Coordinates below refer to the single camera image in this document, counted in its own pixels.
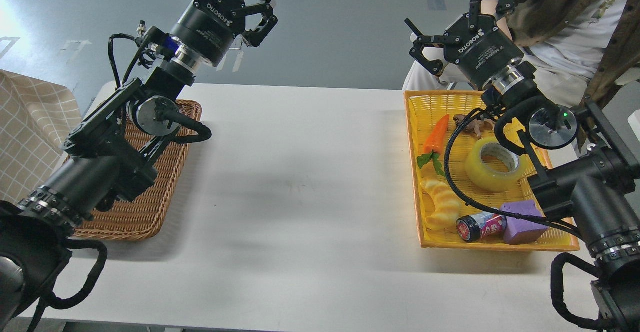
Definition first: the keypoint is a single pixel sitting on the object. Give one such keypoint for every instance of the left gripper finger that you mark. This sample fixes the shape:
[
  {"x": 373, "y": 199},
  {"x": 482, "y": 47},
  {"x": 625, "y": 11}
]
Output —
[{"x": 254, "y": 37}]

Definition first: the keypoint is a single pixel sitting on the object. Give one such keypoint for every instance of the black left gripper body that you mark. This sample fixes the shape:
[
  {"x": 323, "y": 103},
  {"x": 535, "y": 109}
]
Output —
[{"x": 208, "y": 27}]

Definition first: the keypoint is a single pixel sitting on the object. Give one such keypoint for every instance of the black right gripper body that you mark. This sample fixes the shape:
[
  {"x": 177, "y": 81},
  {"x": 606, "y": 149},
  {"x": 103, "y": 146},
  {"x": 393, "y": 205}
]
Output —
[{"x": 482, "y": 53}]

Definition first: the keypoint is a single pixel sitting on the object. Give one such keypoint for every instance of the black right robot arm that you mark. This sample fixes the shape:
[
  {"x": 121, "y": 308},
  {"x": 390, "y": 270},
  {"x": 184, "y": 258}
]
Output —
[{"x": 583, "y": 167}]

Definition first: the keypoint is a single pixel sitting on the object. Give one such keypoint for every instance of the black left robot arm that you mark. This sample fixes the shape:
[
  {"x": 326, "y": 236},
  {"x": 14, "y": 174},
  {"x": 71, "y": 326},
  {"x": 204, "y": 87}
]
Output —
[{"x": 112, "y": 155}]

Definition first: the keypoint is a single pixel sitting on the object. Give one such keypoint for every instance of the orange toy carrot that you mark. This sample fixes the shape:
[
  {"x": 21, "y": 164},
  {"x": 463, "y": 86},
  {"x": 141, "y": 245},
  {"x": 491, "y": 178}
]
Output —
[{"x": 434, "y": 146}]

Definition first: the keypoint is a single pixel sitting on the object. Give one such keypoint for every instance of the person in brown jacket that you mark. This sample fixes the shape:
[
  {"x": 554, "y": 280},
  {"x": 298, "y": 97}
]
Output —
[{"x": 582, "y": 50}]

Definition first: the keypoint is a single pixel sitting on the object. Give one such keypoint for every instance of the yellow plastic basket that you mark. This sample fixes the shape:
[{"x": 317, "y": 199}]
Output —
[{"x": 423, "y": 111}]

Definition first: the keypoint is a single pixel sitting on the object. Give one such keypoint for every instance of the yellow toy croissant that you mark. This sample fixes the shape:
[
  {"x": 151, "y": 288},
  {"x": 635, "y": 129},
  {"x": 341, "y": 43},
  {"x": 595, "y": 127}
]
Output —
[{"x": 447, "y": 205}]

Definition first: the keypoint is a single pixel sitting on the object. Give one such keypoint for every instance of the small red blue can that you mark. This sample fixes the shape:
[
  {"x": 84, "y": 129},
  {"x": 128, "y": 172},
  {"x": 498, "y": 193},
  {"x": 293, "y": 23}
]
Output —
[{"x": 473, "y": 228}]

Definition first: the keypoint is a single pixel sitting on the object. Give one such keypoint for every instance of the purple foam block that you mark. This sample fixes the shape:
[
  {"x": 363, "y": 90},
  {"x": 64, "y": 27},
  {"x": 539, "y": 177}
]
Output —
[{"x": 520, "y": 231}]

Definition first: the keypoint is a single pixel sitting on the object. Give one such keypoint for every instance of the beige checkered cloth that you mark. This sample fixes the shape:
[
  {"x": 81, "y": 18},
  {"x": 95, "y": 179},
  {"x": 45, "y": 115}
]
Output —
[{"x": 36, "y": 117}]

